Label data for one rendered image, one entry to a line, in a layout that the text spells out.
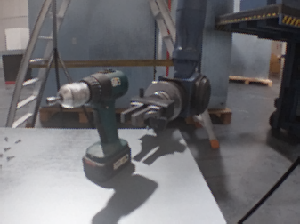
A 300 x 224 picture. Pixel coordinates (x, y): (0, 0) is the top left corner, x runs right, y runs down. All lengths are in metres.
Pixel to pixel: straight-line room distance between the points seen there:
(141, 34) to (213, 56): 0.92
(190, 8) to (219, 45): 1.78
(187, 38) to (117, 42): 1.68
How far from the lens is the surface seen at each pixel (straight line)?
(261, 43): 6.58
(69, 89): 0.35
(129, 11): 2.44
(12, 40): 6.32
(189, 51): 0.78
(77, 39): 2.54
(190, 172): 0.49
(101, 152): 0.44
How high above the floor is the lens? 0.94
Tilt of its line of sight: 16 degrees down
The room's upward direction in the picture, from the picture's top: 1 degrees clockwise
